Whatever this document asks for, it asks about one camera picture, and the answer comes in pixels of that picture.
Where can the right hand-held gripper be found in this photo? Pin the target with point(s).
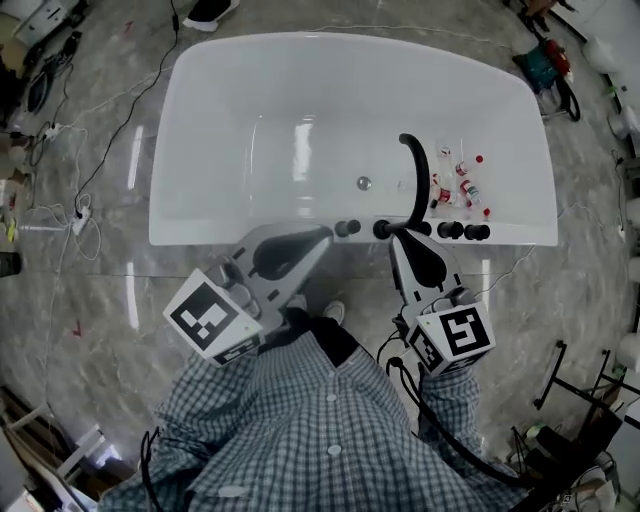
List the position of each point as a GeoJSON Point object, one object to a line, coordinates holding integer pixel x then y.
{"type": "Point", "coordinates": [460, 330]}

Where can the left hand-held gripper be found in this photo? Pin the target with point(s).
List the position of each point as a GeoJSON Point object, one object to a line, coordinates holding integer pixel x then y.
{"type": "Point", "coordinates": [205, 315]}

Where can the person's right forearm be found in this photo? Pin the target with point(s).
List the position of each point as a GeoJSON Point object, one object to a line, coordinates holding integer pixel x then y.
{"type": "Point", "coordinates": [450, 405]}

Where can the person's left forearm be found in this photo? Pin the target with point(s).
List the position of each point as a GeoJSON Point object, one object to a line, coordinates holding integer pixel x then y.
{"type": "Point", "coordinates": [210, 395]}

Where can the metal bathtub drain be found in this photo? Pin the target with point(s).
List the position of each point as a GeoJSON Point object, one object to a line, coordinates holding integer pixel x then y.
{"type": "Point", "coordinates": [363, 183]}

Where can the white bathtub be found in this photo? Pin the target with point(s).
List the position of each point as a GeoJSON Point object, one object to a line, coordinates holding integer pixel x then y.
{"type": "Point", "coordinates": [300, 90]}

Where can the person's left shoe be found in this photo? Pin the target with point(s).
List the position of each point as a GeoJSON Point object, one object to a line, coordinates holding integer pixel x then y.
{"type": "Point", "coordinates": [298, 302]}

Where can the person's shoe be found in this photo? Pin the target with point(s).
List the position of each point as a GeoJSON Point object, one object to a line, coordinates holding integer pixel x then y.
{"type": "Point", "coordinates": [298, 302]}
{"type": "Point", "coordinates": [335, 311]}
{"type": "Point", "coordinates": [210, 12]}

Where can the person's black trousers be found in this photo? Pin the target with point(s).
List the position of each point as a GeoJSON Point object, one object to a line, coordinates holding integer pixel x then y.
{"type": "Point", "coordinates": [335, 340]}

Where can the person's right shoe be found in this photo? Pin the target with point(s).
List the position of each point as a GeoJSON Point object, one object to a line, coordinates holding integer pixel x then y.
{"type": "Point", "coordinates": [335, 311]}

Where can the pile of clear plastic bottles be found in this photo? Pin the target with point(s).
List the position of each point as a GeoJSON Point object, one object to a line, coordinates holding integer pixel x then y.
{"type": "Point", "coordinates": [445, 195]}

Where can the white power strip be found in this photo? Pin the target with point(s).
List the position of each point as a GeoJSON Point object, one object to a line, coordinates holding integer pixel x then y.
{"type": "Point", "coordinates": [81, 220]}
{"type": "Point", "coordinates": [51, 131]}

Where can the black curved faucet spout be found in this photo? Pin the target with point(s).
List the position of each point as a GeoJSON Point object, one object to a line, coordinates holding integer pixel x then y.
{"type": "Point", "coordinates": [425, 175]}

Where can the person's checked shirt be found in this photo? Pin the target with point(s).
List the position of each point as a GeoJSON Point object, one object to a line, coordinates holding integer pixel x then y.
{"type": "Point", "coordinates": [310, 440]}

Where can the black metal rack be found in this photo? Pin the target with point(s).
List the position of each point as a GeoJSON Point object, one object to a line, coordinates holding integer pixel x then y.
{"type": "Point", "coordinates": [600, 425]}

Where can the white roll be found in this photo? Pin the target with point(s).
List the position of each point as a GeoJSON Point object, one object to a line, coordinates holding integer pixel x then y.
{"type": "Point", "coordinates": [631, 352]}

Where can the dark cylindrical can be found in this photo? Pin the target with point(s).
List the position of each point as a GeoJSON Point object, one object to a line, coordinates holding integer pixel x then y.
{"type": "Point", "coordinates": [9, 262]}

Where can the green and red machine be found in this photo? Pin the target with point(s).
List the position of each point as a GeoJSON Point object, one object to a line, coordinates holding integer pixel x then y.
{"type": "Point", "coordinates": [542, 65]}

